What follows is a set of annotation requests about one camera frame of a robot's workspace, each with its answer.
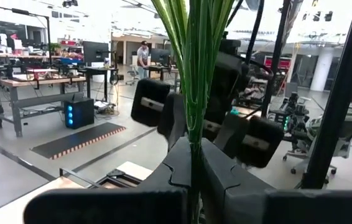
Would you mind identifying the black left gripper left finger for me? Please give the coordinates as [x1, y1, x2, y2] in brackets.
[23, 136, 193, 224]

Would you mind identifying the black computer tower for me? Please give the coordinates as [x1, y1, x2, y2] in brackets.
[63, 98, 95, 130]

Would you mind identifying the black computer monitor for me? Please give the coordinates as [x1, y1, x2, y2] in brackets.
[82, 40, 111, 65]

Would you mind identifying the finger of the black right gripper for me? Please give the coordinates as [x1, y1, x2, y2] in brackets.
[131, 78, 186, 152]
[202, 114, 285, 169]

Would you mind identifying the black frame post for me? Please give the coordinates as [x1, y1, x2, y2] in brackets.
[302, 0, 352, 190]

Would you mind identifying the large red flower bunch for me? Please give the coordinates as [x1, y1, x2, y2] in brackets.
[151, 0, 236, 224]

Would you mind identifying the wooden workbench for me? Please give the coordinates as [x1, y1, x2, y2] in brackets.
[0, 73, 86, 138]

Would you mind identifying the black hazard-striped floor mat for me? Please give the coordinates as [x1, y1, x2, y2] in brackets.
[30, 121, 127, 161]

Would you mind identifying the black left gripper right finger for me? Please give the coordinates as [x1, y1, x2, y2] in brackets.
[200, 138, 352, 224]

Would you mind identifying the person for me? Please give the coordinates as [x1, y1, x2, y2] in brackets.
[136, 40, 151, 80]

